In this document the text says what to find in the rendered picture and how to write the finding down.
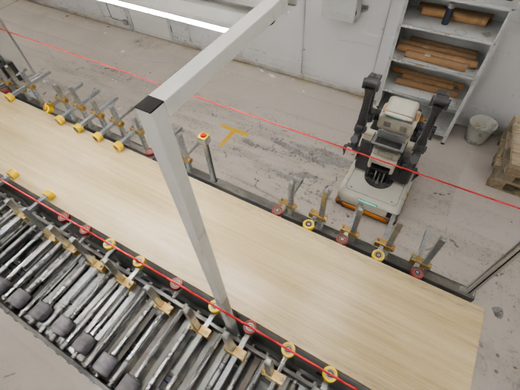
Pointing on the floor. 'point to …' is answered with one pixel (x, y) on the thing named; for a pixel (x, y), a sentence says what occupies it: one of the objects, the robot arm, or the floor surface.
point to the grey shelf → (430, 29)
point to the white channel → (198, 80)
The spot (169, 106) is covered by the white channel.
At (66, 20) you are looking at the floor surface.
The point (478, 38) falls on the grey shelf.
